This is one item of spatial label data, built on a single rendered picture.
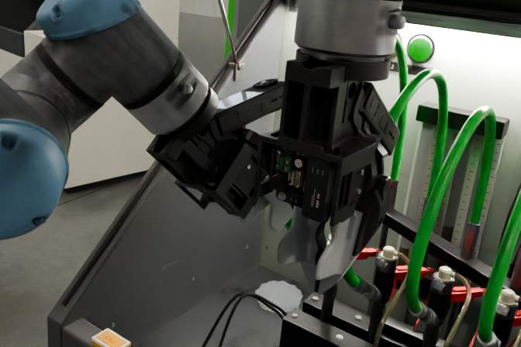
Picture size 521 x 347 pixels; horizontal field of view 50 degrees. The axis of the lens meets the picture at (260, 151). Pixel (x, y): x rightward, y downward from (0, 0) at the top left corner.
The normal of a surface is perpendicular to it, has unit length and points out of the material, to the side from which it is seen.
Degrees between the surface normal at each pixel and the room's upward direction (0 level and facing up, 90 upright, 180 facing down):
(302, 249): 87
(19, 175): 90
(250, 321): 0
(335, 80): 90
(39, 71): 64
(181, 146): 77
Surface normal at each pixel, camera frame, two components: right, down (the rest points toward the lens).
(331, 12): -0.46, 0.23
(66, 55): 0.00, -0.02
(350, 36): -0.07, 0.32
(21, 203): 0.27, 0.32
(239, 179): 0.69, 0.07
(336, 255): 0.81, 0.30
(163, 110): 0.21, 0.56
